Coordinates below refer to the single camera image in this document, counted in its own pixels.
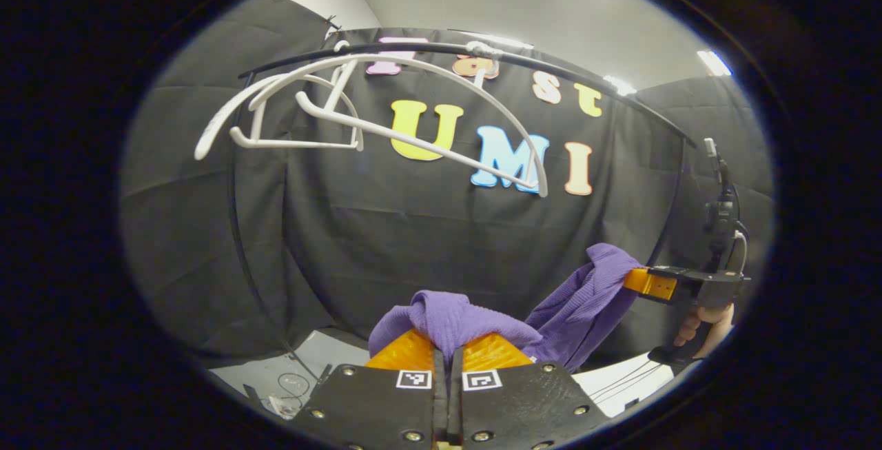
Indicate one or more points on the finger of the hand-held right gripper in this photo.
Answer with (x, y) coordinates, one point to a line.
(651, 284)

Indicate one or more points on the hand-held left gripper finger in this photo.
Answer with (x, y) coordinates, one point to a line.
(455, 402)
(439, 402)

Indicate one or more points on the purple knit cardigan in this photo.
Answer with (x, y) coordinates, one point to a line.
(448, 315)

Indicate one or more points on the large white clothes hanger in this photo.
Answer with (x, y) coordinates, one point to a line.
(448, 152)

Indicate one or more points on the small white clothes hanger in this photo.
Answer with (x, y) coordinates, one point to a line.
(310, 143)

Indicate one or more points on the black clothes rack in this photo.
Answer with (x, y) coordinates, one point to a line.
(441, 46)

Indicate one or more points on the black backdrop cloth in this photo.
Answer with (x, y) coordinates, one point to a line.
(413, 243)

